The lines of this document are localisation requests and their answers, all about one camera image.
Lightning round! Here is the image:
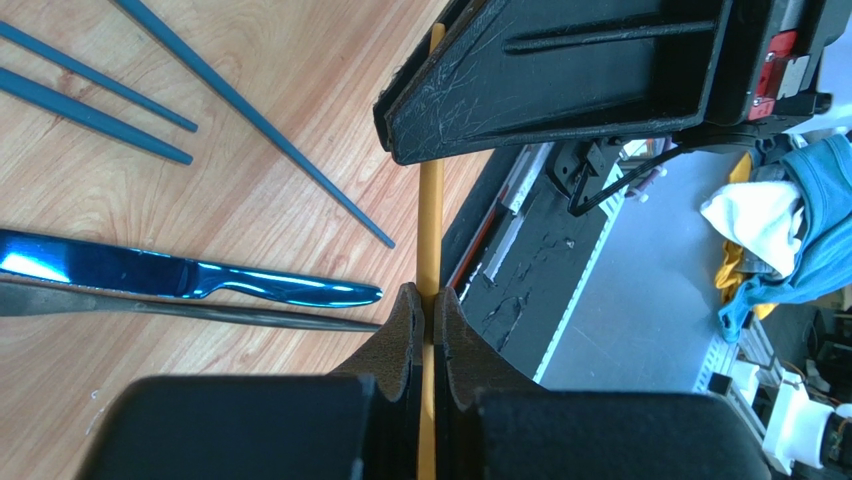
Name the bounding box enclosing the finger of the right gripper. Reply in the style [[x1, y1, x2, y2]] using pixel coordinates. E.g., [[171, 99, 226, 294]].
[[373, 0, 732, 165]]

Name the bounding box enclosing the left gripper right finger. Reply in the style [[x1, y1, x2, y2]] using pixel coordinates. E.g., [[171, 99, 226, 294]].
[[434, 289, 770, 479]]

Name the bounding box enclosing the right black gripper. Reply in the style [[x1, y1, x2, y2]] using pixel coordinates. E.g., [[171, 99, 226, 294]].
[[698, 1, 832, 147]]

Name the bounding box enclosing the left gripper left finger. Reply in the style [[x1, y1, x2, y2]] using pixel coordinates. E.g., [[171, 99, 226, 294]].
[[78, 283, 420, 479]]

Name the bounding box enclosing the blue metal knife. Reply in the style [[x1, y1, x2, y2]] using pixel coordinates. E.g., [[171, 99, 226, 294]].
[[1, 229, 383, 308]]

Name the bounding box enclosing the grey plastic knife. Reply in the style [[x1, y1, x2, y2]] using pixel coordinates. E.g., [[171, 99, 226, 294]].
[[115, 0, 396, 249]]

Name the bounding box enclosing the pile of coloured cloths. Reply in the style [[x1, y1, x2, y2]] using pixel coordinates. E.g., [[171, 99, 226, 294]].
[[699, 134, 851, 343]]

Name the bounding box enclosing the dark grey metal knife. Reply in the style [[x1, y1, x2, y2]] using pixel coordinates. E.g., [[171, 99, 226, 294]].
[[1, 281, 380, 333]]

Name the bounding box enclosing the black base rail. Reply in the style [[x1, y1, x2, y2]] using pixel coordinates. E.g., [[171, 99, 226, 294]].
[[442, 141, 624, 382]]

